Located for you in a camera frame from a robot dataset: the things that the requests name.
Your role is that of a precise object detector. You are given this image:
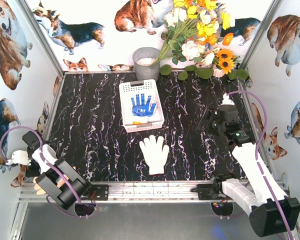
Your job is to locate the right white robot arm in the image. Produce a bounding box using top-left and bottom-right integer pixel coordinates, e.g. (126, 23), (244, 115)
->
(198, 104), (300, 240)

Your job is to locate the artificial flower bouquet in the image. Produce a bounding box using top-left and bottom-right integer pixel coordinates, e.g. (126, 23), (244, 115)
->
(151, 0), (250, 81)

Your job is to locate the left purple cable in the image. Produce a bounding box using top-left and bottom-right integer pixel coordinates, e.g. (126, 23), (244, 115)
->
(0, 125), (101, 220)

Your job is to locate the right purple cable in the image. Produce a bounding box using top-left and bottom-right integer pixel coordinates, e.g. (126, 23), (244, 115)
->
(224, 90), (300, 240)

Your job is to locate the white perforated storage basket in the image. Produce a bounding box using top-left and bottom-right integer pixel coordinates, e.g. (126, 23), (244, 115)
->
(119, 79), (165, 133)

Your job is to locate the yellow palm glove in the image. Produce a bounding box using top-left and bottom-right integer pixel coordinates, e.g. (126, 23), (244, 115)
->
(132, 116), (149, 125)

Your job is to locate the cream glove off table edge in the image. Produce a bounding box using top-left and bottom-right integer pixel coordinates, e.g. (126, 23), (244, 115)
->
(33, 173), (74, 201)

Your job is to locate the purple cable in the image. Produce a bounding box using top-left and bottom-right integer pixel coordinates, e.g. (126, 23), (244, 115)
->
(0, 125), (101, 220)
(224, 90), (300, 240)

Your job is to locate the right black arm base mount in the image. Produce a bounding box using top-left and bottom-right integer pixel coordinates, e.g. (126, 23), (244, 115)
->
(190, 173), (238, 201)

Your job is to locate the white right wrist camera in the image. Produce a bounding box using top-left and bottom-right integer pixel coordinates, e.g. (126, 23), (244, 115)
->
(221, 93), (235, 106)

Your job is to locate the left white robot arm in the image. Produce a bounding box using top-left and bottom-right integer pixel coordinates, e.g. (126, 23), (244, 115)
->
(22, 131), (91, 210)

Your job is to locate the blue dotted work glove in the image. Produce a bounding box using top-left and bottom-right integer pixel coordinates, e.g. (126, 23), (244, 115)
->
(131, 93), (157, 117)

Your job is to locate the aluminium front rail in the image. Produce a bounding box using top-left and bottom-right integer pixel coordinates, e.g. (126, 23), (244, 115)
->
(18, 180), (226, 204)

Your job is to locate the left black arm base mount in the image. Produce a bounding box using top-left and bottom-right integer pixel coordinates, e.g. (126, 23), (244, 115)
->
(80, 184), (109, 201)

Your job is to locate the grey metal bucket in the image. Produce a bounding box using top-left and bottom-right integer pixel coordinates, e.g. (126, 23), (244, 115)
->
(132, 47), (160, 81)

